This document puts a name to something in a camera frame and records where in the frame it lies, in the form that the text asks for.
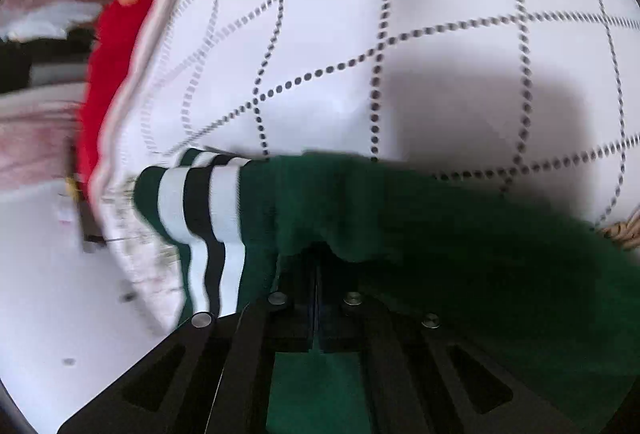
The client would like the green and white varsity jacket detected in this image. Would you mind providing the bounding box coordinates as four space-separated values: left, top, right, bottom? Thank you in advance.
132 149 640 434

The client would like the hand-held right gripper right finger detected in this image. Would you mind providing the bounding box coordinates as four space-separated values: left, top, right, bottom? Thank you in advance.
318 249 581 434

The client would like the red floral blanket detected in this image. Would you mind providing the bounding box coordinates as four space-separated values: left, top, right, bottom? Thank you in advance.
75 0 246 210

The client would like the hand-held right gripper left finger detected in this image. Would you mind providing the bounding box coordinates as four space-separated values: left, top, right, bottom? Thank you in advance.
57 249 318 434

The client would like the white diamond-pattern cloth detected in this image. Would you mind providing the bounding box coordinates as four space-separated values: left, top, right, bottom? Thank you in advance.
90 0 640 330

